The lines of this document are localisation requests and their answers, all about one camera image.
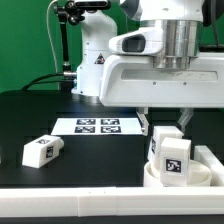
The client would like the black cable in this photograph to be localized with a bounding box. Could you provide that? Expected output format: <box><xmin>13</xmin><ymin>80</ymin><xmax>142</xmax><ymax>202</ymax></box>
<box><xmin>21</xmin><ymin>72</ymin><xmax>78</xmax><ymax>91</ymax></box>

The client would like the white L-shaped obstacle fence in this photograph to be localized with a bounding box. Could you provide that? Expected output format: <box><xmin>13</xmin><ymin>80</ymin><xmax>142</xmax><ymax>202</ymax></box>
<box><xmin>0</xmin><ymin>146</ymin><xmax>224</xmax><ymax>218</ymax></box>

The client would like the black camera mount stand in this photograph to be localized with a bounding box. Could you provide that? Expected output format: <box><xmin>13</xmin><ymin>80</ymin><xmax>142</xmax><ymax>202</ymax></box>
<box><xmin>53</xmin><ymin>0</ymin><xmax>111</xmax><ymax>92</ymax></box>

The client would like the white cable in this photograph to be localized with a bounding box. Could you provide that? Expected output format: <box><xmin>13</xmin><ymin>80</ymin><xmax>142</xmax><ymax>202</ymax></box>
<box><xmin>45</xmin><ymin>0</ymin><xmax>60</xmax><ymax>74</ymax></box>

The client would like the white round stool seat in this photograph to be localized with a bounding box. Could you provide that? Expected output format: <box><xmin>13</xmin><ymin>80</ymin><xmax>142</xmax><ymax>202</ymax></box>
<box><xmin>143</xmin><ymin>160</ymin><xmax>212</xmax><ymax>187</ymax></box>

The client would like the white fiducial marker sheet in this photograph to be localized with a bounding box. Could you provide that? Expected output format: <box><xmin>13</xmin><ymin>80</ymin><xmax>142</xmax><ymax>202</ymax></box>
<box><xmin>51</xmin><ymin>118</ymin><xmax>142</xmax><ymax>136</ymax></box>

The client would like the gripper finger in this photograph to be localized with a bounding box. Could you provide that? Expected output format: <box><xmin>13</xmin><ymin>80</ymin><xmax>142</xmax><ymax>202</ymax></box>
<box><xmin>178</xmin><ymin>108</ymin><xmax>194</xmax><ymax>133</ymax></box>
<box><xmin>136</xmin><ymin>107</ymin><xmax>149</xmax><ymax>136</ymax></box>

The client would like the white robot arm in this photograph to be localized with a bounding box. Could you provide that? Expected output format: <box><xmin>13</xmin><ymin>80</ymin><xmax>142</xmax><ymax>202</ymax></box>
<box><xmin>73</xmin><ymin>0</ymin><xmax>224</xmax><ymax>131</ymax></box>

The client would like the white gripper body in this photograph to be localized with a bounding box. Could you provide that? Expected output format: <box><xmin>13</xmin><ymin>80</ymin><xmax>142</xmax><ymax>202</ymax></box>
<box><xmin>99</xmin><ymin>53</ymin><xmax>224</xmax><ymax>108</ymax></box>

